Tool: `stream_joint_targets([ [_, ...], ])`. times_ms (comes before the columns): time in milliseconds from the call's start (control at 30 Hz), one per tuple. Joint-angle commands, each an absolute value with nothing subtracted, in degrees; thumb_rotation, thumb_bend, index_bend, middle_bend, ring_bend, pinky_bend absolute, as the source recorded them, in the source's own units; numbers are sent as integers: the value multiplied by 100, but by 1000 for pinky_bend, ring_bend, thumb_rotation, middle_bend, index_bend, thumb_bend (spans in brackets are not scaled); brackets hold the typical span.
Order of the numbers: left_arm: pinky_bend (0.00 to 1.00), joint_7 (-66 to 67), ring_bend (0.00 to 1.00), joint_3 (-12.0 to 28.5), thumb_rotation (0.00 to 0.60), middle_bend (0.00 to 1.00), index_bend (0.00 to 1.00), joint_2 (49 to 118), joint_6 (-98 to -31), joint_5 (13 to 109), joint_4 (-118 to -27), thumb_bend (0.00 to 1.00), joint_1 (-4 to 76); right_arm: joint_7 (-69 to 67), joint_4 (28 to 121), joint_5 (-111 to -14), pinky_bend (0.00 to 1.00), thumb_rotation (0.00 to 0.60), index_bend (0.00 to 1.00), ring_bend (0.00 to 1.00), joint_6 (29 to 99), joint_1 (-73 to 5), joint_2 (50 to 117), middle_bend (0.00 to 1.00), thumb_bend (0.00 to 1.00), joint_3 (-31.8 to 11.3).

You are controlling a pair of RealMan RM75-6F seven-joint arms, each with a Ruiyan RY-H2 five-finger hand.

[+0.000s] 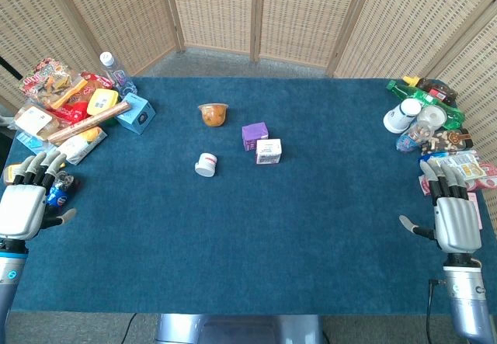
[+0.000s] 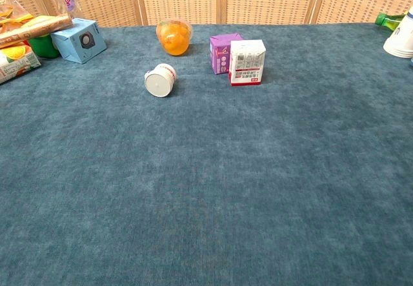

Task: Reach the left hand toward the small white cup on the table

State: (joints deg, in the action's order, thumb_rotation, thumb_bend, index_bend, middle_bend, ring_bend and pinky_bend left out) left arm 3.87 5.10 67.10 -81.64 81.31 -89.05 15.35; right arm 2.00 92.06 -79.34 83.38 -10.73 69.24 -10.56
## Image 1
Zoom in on clear packaged bread tray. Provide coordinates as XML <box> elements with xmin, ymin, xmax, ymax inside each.
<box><xmin>13</xmin><ymin>103</ymin><xmax>63</xmax><ymax>141</ymax></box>

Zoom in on blue carpet table mat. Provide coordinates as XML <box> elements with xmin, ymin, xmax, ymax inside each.
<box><xmin>0</xmin><ymin>76</ymin><xmax>497</xmax><ymax>316</ymax></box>

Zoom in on orange fruit jelly cup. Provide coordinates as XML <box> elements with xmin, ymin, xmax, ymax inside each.
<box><xmin>197</xmin><ymin>103</ymin><xmax>230</xmax><ymax>128</ymax></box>

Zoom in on white and purple carton box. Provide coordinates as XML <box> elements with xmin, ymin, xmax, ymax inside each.
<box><xmin>255</xmin><ymin>138</ymin><xmax>283</xmax><ymax>165</ymax></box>

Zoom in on white paper cup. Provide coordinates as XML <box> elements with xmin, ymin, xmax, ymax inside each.
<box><xmin>383</xmin><ymin>98</ymin><xmax>423</xmax><ymax>134</ymax></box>

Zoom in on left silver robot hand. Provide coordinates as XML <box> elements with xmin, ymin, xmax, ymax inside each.
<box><xmin>0</xmin><ymin>151</ymin><xmax>78</xmax><ymax>241</ymax></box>

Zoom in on white small cup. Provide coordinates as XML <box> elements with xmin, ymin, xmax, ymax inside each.
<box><xmin>194</xmin><ymin>152</ymin><xmax>219</xmax><ymax>177</ymax></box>

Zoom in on dark brown sauce bottle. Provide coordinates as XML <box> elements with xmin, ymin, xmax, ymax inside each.
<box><xmin>401</xmin><ymin>75</ymin><xmax>460</xmax><ymax>104</ymax></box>

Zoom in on green plastic soda bottle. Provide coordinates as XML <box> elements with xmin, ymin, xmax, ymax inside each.
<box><xmin>386</xmin><ymin>80</ymin><xmax>466</xmax><ymax>130</ymax></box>

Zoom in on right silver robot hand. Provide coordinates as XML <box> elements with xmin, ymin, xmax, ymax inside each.
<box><xmin>398</xmin><ymin>158</ymin><xmax>483</xmax><ymax>255</ymax></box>

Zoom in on light blue cardboard box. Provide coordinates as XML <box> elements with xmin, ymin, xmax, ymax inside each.
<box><xmin>115</xmin><ymin>92</ymin><xmax>157</xmax><ymax>136</ymax></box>

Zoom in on red snack packet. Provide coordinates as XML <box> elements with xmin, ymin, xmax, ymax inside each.
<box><xmin>80</xmin><ymin>70</ymin><xmax>116</xmax><ymax>93</ymax></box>

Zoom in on clear plastic nut jar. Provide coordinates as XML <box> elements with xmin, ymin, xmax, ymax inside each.
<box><xmin>395</xmin><ymin>105</ymin><xmax>448</xmax><ymax>154</ymax></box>

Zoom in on woven bamboo folding screen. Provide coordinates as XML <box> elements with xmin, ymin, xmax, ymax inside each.
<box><xmin>0</xmin><ymin>0</ymin><xmax>497</xmax><ymax>174</ymax></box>

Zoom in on blue pepsi can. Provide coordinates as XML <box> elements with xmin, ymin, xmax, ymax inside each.
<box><xmin>45</xmin><ymin>171</ymin><xmax>78</xmax><ymax>208</ymax></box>

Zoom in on brown chocolate snack pack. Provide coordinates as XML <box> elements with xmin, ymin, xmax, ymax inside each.
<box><xmin>420</xmin><ymin>127</ymin><xmax>474</xmax><ymax>156</ymax></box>

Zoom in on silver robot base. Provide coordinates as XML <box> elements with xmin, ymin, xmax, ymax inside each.
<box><xmin>155</xmin><ymin>313</ymin><xmax>324</xmax><ymax>344</ymax></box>

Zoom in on white and yellow snack bag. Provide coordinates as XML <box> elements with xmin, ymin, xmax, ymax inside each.
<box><xmin>57</xmin><ymin>126</ymin><xmax>108</xmax><ymax>165</ymax></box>

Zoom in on colourful candy snack bag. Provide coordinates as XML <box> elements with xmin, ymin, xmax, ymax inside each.
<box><xmin>18</xmin><ymin>57</ymin><xmax>77</xmax><ymax>109</ymax></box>

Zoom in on light blue tissue pack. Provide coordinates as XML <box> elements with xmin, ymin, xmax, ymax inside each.
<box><xmin>15</xmin><ymin>130</ymin><xmax>55</xmax><ymax>156</ymax></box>

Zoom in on pink white snack packet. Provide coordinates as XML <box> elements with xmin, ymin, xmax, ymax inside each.
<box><xmin>418</xmin><ymin>162</ymin><xmax>497</xmax><ymax>197</ymax></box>

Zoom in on clear plastic water bottle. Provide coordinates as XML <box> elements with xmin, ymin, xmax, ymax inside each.
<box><xmin>99</xmin><ymin>51</ymin><xmax>137</xmax><ymax>97</ymax></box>

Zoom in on long brown biscuit pack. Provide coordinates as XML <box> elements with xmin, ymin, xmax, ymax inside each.
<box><xmin>47</xmin><ymin>100</ymin><xmax>130</xmax><ymax>146</ymax></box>

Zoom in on black cable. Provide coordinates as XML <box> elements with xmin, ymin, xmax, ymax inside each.
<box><xmin>425</xmin><ymin>278</ymin><xmax>447</xmax><ymax>344</ymax></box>

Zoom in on white blue snack packet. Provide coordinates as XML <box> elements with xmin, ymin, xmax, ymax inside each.
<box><xmin>418</xmin><ymin>149</ymin><xmax>486</xmax><ymax>180</ymax></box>

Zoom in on yellow snack packet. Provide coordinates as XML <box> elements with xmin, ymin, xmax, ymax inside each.
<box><xmin>86</xmin><ymin>88</ymin><xmax>119</xmax><ymax>116</ymax></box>

